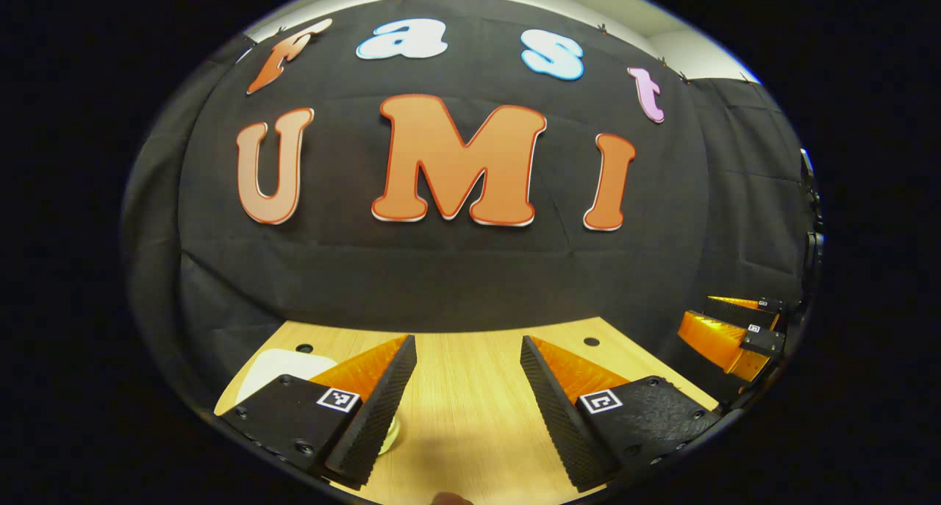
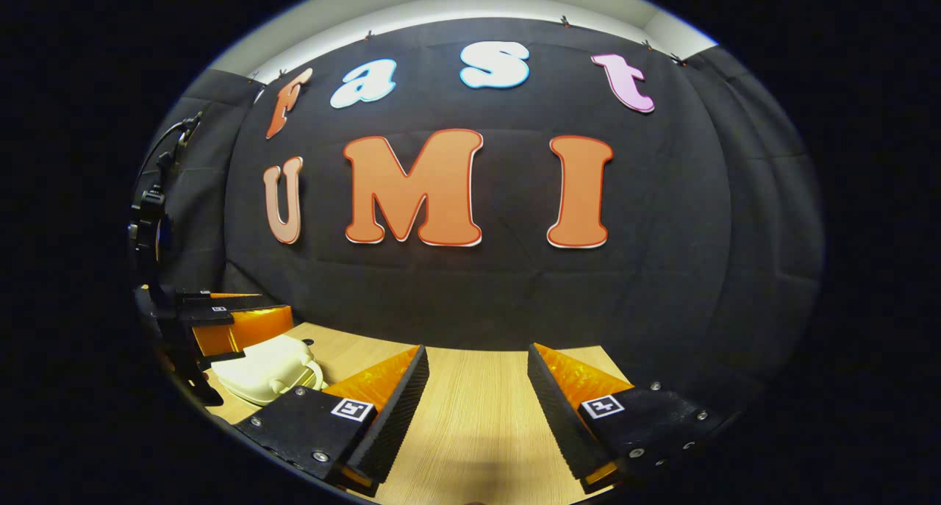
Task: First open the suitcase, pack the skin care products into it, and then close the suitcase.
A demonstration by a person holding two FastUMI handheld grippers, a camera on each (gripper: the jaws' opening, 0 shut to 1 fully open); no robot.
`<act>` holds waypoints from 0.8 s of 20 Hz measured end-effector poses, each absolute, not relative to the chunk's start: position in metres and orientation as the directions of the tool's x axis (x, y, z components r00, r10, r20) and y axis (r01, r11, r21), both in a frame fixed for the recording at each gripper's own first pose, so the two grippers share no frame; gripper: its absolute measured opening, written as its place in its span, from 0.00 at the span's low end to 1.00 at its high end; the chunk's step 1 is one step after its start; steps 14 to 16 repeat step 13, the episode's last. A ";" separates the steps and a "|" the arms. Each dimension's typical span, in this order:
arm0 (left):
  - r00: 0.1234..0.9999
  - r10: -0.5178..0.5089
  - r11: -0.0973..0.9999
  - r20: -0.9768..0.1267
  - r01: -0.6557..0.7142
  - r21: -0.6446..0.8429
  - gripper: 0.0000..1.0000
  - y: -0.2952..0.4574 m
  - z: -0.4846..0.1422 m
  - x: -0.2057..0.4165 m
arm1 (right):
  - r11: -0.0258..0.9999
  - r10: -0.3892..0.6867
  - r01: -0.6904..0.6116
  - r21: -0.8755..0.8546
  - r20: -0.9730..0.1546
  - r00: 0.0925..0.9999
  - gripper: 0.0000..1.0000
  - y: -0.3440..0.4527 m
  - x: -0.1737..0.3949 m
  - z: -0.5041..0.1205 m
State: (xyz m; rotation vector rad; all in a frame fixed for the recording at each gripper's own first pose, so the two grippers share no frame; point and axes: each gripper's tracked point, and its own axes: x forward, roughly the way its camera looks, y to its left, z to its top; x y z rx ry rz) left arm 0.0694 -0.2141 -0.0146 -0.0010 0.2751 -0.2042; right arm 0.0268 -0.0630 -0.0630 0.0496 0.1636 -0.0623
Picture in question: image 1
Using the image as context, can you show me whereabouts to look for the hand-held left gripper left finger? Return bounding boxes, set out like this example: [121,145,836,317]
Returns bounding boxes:
[217,334,418,490]

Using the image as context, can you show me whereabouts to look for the small yellow suitcase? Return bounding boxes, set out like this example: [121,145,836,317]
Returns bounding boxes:
[235,348,402,456]

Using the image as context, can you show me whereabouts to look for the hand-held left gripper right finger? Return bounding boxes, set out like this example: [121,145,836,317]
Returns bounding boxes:
[520,335,722,493]

